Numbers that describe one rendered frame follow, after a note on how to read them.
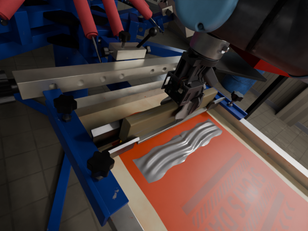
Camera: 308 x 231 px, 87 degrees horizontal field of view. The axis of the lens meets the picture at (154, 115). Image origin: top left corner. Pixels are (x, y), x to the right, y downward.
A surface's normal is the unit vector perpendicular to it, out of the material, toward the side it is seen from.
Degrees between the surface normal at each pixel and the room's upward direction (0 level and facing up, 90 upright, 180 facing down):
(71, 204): 0
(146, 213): 0
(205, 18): 90
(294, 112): 90
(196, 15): 90
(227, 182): 0
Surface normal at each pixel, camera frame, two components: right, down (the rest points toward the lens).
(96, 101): 0.29, -0.68
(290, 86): -0.79, 0.22
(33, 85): 0.61, 0.67
